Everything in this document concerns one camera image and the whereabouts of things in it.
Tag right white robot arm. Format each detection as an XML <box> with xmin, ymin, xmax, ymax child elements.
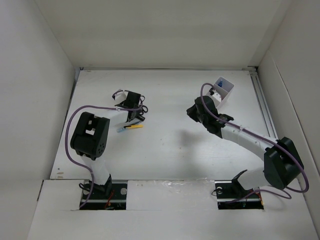
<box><xmin>186</xmin><ymin>96</ymin><xmax>305</xmax><ymax>197</ymax></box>

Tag green cap black highlighter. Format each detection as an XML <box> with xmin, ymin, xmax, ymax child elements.
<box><xmin>135</xmin><ymin>114</ymin><xmax>146</xmax><ymax>122</ymax></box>

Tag black handled scissors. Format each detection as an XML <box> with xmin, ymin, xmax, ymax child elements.
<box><xmin>140</xmin><ymin>95</ymin><xmax>149</xmax><ymax>115</ymax></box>

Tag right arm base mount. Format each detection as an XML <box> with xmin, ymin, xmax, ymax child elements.
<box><xmin>211</xmin><ymin>170</ymin><xmax>264</xmax><ymax>210</ymax></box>

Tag light blue pen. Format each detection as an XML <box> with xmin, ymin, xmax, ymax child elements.
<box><xmin>116</xmin><ymin>127</ymin><xmax>129</xmax><ymax>133</ymax></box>

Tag white divided container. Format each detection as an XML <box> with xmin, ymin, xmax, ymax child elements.
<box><xmin>206</xmin><ymin>76</ymin><xmax>235</xmax><ymax>109</ymax></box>

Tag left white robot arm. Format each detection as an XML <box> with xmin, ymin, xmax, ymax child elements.
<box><xmin>65</xmin><ymin>104</ymin><xmax>148</xmax><ymax>199</ymax></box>

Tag yellow utility knife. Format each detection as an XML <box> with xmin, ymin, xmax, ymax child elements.
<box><xmin>123</xmin><ymin>124</ymin><xmax>144</xmax><ymax>129</ymax></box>

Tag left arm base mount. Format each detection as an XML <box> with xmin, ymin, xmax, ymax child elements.
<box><xmin>79</xmin><ymin>176</ymin><xmax>128</xmax><ymax>211</ymax></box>

